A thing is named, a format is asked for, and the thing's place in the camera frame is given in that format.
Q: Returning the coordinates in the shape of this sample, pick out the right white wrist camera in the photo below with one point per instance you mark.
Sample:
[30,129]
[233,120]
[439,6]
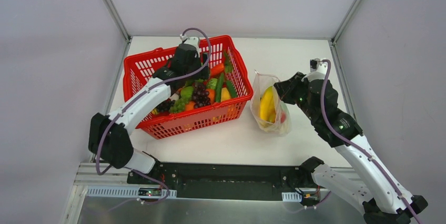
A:
[318,70]

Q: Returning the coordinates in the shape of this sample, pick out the green cucumber toy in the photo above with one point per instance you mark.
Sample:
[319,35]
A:
[231,89]
[219,86]

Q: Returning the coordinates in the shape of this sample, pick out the aluminium frame post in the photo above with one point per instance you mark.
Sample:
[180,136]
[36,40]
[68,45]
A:
[346,20]
[117,19]

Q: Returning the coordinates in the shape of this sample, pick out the right aluminium frame post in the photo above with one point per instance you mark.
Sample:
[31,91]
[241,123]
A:
[346,20]

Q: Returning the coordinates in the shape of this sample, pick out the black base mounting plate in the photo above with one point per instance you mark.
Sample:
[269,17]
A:
[232,182]

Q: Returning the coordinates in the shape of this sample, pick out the yellow banana toy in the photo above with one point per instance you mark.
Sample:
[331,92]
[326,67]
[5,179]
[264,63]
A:
[267,111]

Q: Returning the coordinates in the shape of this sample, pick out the clear zip top bag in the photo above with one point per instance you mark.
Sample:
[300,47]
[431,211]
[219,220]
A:
[261,83]

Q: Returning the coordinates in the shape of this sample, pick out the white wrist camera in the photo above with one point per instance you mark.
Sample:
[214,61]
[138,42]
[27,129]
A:
[193,41]
[318,70]

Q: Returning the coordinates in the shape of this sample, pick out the dark purple grape bunch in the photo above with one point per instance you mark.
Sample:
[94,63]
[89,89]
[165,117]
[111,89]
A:
[165,106]

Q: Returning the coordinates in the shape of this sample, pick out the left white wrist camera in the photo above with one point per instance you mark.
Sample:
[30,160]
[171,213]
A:
[193,41]

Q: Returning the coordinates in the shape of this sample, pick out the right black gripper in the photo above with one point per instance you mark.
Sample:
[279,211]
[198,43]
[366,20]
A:
[285,88]

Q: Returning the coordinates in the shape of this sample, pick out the green grape bunch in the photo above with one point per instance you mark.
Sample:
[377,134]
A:
[179,105]

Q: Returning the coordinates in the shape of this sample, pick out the red plastic shopping basket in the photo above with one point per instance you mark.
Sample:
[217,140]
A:
[139,68]

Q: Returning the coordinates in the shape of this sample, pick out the green napa cabbage toy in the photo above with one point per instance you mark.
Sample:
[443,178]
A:
[277,123]

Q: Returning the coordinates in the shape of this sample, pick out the small dark grape bunch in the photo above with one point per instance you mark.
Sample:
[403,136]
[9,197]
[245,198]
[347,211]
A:
[200,95]

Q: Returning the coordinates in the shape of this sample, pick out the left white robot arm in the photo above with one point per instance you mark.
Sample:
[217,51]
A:
[109,134]

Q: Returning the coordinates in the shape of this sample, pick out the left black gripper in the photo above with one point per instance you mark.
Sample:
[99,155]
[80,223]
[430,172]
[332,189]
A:
[190,64]

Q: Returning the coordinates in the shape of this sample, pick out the orange carrot toy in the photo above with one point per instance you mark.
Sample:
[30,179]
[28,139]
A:
[217,70]

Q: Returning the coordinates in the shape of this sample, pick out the left aluminium frame post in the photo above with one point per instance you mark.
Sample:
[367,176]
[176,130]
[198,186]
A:
[117,19]

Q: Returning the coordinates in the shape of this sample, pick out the light green round vegetable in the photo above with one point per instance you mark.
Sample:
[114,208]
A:
[186,92]

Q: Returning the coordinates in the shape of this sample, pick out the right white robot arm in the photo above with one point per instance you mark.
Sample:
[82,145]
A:
[383,199]

